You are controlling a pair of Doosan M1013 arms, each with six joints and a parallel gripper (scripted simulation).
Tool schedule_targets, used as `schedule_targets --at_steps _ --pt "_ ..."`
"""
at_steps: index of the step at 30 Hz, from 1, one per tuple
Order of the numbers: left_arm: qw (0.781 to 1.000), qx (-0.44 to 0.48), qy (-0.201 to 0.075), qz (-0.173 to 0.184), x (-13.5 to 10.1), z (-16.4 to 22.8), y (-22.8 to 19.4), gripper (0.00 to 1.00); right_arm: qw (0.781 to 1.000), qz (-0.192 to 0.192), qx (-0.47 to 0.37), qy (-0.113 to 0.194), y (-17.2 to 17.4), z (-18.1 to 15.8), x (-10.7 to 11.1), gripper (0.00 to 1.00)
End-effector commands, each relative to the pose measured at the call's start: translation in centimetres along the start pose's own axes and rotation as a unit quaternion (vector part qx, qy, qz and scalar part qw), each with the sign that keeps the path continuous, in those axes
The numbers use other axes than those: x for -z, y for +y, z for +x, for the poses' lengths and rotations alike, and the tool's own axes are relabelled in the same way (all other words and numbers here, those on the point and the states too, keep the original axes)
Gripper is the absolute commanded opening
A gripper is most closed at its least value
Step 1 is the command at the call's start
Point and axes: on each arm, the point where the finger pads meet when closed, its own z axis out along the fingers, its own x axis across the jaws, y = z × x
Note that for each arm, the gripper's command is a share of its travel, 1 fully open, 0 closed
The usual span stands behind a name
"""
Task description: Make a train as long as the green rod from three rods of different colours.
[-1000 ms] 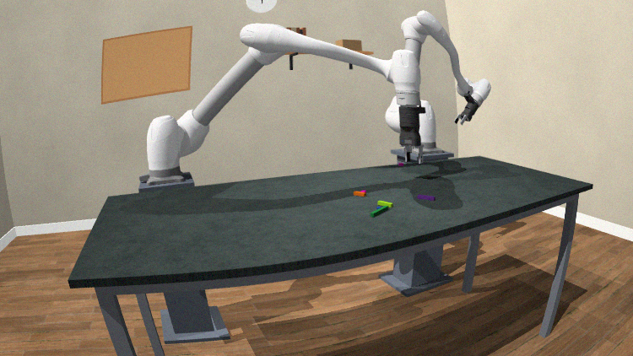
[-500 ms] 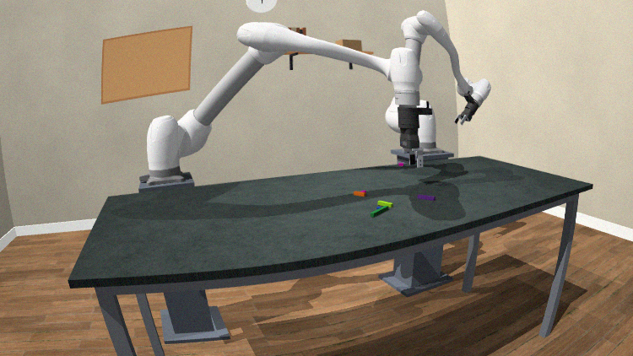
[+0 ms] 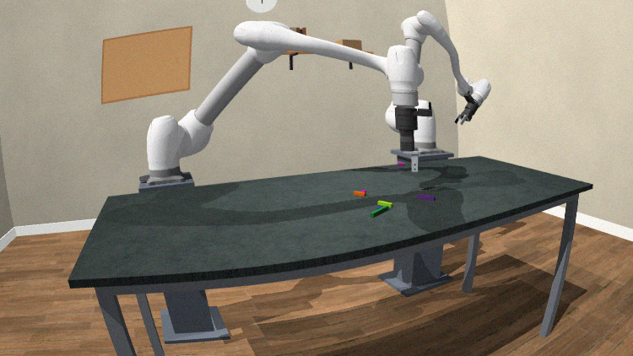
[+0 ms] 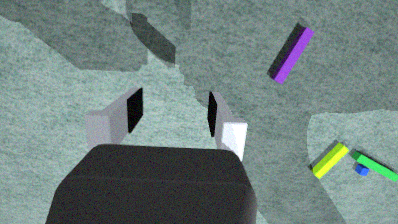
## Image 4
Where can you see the purple rod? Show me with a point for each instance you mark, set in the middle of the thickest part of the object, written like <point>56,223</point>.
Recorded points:
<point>292,55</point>

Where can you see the small blue cube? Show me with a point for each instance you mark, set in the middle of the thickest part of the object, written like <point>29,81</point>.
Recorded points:
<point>362,169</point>

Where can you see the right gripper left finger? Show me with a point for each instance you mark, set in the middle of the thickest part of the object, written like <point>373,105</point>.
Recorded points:
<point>112,124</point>

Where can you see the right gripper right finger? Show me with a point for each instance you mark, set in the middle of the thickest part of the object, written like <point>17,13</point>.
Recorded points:
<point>229,132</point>

